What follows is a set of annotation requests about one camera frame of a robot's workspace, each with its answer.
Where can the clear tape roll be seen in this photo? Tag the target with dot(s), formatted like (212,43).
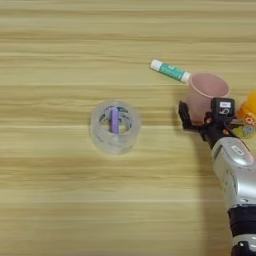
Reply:
(100,140)

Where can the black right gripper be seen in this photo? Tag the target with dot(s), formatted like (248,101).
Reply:
(216,130)

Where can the orange juice bottle white cap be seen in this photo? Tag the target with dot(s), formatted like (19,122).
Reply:
(248,115)

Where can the purple eraser block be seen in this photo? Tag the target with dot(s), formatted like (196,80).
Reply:
(114,120)

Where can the small black box white label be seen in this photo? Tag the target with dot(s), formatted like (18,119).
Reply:
(222,108)

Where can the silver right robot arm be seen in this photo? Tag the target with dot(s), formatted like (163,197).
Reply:
(236,173)

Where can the pink plastic cup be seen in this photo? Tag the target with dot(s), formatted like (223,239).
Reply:
(203,93)

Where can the green white glue stick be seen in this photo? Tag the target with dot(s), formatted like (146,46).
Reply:
(170,71)

